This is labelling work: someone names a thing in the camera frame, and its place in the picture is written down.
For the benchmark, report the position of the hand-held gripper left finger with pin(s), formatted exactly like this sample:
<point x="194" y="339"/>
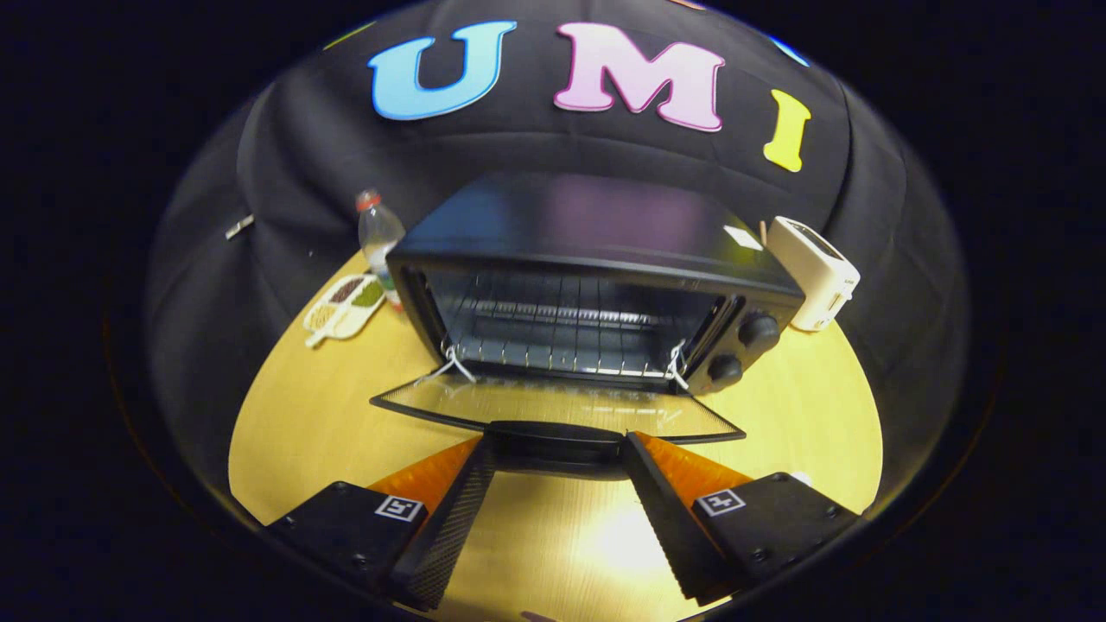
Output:
<point x="449" y="531"/>

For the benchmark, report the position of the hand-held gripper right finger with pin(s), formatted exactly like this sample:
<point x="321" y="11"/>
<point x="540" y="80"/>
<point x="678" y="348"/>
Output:
<point x="670" y="527"/>

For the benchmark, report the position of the black toaster oven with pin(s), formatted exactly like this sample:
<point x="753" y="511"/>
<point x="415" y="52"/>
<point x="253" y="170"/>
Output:
<point x="587" y="216"/>

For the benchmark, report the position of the white bread toaster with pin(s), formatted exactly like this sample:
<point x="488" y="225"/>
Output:
<point x="816" y="276"/>

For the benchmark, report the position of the white divided snack tray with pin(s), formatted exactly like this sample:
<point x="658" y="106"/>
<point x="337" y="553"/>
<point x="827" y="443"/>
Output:
<point x="346" y="325"/>

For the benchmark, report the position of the clear plastic bottle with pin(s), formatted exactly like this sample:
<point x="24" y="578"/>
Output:
<point x="378" y="233"/>

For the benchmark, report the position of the silver cloth clip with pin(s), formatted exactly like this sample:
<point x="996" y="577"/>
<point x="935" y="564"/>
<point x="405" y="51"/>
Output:
<point x="239" y="226"/>

